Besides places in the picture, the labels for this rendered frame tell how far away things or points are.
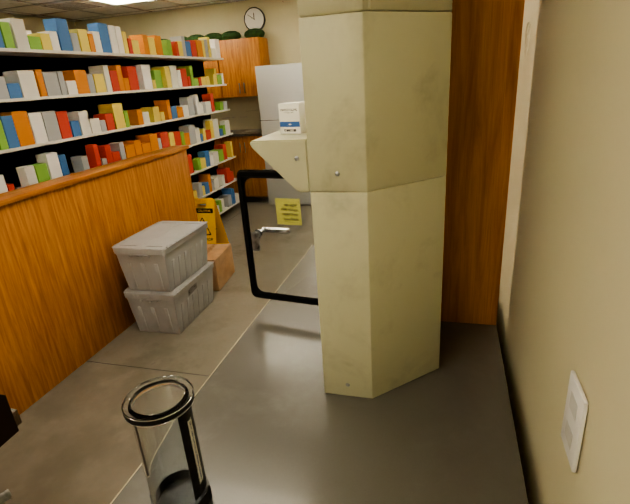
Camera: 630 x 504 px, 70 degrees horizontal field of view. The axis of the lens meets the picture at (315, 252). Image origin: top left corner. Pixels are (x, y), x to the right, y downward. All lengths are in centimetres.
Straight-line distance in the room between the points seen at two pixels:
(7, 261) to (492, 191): 242
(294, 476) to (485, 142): 86
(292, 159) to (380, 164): 17
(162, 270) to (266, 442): 229
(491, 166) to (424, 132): 33
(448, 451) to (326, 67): 74
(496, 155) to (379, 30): 50
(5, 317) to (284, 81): 426
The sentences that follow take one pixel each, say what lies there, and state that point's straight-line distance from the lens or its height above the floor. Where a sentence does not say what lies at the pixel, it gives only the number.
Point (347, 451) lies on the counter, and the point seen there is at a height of 94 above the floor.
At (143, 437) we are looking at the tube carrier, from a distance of 78.
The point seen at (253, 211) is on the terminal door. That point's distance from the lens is 132.
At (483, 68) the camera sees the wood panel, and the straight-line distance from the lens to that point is 119.
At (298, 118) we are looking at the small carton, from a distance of 96.
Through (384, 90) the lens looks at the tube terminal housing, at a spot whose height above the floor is 159.
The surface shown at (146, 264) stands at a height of 54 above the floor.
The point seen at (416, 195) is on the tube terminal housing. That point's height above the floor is 138.
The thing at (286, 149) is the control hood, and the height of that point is 149.
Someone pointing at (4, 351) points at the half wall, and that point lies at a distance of 294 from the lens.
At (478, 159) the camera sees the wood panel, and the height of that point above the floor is 140.
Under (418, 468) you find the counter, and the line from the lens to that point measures 93.
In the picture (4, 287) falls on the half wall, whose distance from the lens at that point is 288.
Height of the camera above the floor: 161
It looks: 21 degrees down
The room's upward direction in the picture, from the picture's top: 4 degrees counter-clockwise
